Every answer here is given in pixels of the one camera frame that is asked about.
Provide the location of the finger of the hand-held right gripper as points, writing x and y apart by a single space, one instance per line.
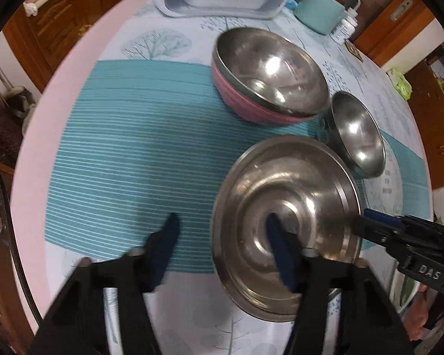
381 217
370 233

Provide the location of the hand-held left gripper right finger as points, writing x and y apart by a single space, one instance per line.
283 255

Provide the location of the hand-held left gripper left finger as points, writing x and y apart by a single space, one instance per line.
162 251

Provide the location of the green plate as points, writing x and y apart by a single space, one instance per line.
407 292

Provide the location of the large steel bowl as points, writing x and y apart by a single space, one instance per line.
251 199

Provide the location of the pale patterned plate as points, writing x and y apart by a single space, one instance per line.
388 185

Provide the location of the steel bowl green outside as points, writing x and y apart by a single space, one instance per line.
355 129

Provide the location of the wooden shelf unit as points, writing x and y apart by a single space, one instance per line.
440 118

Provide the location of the green wet wipes pack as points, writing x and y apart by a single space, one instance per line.
399 83

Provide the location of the wooden side table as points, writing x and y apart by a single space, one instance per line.
0 251

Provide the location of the steel bowl pink outside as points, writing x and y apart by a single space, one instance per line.
273 70

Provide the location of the white pill bottle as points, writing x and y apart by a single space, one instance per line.
344 29

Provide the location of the red black patterned bag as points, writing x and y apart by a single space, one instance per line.
0 125

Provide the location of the white squeeze bottle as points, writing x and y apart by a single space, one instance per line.
353 9

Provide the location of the teal canister brown lid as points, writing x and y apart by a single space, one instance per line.
318 13

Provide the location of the small blue packet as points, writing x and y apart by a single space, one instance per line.
291 3

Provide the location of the wooden lower kitchen cabinets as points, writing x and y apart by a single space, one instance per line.
59 18

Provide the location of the white hanging cloth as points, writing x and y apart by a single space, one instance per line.
29 8

